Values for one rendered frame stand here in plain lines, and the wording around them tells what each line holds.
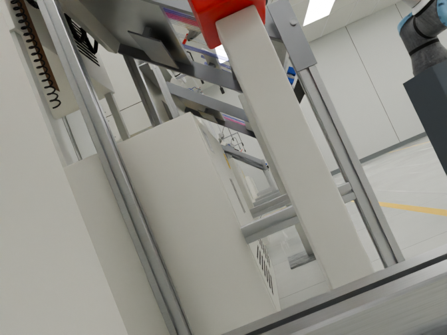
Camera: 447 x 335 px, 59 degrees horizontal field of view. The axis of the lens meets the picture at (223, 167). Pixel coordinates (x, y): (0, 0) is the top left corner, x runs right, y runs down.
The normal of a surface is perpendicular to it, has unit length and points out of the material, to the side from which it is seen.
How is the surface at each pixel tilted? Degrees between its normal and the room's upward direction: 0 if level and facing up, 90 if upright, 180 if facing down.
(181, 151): 90
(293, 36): 90
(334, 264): 90
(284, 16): 90
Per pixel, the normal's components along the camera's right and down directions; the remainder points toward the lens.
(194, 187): -0.09, -0.05
